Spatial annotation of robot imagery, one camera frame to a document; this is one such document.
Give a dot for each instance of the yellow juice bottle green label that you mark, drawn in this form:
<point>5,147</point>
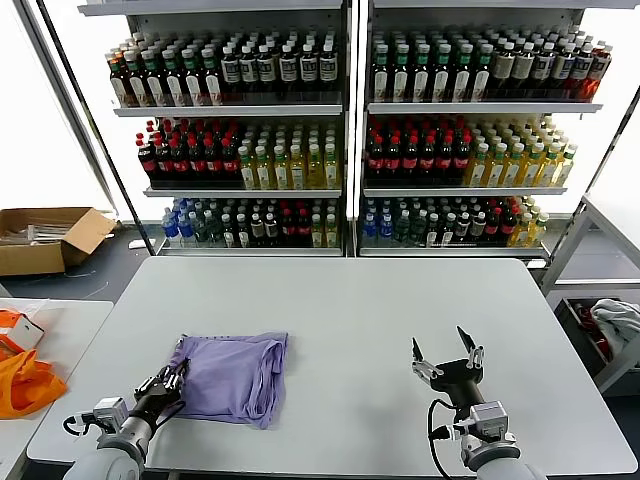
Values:
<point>495,172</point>
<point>512,172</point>
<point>332,172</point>
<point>548,172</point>
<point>531,172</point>
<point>298,172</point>
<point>263,172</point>
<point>281,172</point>
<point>247,172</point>
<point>477,172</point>
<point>315,172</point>
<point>565,170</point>

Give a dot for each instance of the small yellow juice bottle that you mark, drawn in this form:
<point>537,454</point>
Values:
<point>539,227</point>
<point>521,232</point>
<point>331,234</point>
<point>317,234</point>

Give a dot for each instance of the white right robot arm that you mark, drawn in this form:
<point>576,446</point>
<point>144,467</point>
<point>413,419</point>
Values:
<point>495,465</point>

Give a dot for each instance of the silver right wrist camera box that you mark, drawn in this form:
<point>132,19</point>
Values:
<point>489,420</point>

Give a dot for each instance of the clear plastic bag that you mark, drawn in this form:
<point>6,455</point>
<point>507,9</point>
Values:
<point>30,306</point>

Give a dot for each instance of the dark drink bottle beige label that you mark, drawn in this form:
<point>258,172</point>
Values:
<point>524,67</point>
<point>505,67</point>

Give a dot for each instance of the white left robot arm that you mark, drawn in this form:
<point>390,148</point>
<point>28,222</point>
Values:
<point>110,460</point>

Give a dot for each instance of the brown cardboard box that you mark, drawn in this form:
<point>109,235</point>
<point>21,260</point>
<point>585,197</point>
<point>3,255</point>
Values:
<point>30,260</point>

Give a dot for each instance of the blue water bottle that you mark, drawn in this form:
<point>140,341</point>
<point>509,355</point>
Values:
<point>186,226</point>
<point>370,227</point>
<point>386,227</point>
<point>170,225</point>

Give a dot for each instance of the white side table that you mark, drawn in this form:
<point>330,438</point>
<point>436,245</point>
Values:
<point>75,320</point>

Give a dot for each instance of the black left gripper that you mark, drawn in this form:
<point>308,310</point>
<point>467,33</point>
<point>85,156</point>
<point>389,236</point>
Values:
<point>160,400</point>

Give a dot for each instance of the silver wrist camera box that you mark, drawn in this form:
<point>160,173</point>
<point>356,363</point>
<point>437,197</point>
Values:
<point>109,411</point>
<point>489,420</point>

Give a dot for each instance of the small white carton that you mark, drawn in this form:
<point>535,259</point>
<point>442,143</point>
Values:
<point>27,332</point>

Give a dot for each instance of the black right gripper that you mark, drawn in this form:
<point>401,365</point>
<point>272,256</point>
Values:
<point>457,380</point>

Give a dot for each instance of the white paper scrap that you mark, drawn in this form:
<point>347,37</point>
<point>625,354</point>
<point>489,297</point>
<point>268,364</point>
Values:
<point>135,244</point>

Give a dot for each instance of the black crate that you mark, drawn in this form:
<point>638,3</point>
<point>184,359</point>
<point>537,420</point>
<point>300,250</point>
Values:
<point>567,320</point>

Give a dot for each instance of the amber tea bottle grey cap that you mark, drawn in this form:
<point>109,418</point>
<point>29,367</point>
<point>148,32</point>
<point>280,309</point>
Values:
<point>118,85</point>

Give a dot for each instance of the white crumpled cloth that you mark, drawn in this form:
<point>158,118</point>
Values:
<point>617,320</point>

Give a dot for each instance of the clear plastic packaging bundle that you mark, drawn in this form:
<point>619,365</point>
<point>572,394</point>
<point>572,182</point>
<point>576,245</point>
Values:
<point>35,232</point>

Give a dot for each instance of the dark green bottle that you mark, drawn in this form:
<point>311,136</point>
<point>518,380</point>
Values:
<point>403,229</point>
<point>215,230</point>
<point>201,229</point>
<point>419,229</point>

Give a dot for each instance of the black slanted pole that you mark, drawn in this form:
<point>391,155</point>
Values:
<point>613,150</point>
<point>93,120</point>

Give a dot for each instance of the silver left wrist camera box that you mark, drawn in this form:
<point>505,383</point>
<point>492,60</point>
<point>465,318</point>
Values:
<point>109,411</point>

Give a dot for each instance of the small red label cola bottle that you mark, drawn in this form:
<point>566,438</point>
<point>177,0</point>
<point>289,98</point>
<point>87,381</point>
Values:
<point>509,222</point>
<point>287,229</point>
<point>302,229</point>
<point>493,225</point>

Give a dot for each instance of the red cap cola bottle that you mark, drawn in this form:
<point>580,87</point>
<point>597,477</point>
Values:
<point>376,162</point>
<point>231,163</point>
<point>445,162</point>
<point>214,164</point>
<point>164,165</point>
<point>461,161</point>
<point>180,165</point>
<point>147,165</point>
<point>393,162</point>
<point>428,162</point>
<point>410,162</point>
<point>197,164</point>

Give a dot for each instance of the grey shelf unit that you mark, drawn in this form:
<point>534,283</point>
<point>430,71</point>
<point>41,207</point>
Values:
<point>480,107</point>
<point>230,110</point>

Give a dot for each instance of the dark drink bottle blue label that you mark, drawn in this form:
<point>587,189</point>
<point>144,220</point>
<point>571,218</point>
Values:
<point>308,68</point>
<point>328,67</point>
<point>267,69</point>
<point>542,67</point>
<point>580,67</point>
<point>562,67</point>
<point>289,69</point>
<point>231,70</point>
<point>249,70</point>

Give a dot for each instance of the orange fabric bag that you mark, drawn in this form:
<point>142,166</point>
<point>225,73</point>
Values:
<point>25,385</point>

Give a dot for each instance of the purple t-shirt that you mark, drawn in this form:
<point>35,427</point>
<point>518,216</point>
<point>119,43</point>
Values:
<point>235,380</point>

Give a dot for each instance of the grey metal frame table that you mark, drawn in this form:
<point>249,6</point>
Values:
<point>617,220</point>

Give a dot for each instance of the green label tea bottle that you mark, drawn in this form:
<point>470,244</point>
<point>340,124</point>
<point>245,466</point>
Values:
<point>212,82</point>
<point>172,82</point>
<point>481,75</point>
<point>421,75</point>
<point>462,75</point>
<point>152,82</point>
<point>134,82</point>
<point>192,82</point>
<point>381,75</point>
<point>442,75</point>
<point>401,75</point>

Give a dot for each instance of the grey window post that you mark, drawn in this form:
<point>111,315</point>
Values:
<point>67,107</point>

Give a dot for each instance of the red cloth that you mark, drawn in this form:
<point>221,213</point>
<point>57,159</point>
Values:
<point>592,330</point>

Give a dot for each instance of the red drink bottle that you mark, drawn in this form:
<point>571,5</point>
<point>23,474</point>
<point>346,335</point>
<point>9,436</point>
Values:
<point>597,70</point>

